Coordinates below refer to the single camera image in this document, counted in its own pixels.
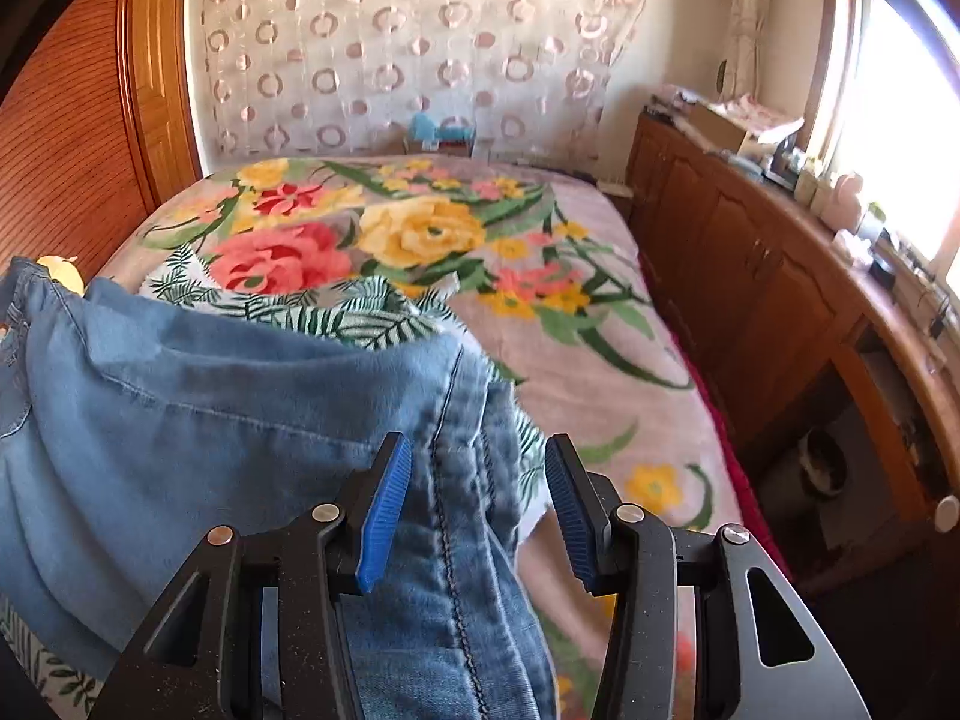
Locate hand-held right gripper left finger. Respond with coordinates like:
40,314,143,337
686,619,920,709
97,431,415,720

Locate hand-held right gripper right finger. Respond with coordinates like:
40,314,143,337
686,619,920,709
544,433,875,720

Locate blue denim pants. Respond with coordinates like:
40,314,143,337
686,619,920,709
0,255,560,720

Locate leaf-print bed sheet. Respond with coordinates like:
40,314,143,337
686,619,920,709
0,244,552,720

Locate bowl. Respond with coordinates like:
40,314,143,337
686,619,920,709
796,427,848,500

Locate wooden cabinet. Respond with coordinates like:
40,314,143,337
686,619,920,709
626,111,960,593

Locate blue toy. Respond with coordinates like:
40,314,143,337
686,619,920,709
405,114,475,158

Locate cardboard box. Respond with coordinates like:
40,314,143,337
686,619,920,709
686,101,751,155

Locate white pink figurine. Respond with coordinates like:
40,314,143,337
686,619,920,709
825,172,865,230

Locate circle-pattern sheer curtain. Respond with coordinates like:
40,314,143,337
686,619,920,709
184,0,647,160

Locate wooden slatted panel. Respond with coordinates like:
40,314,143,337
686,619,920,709
0,0,203,282

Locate window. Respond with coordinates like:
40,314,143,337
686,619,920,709
802,0,960,293

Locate lace window curtain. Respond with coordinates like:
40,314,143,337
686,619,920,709
716,0,785,102

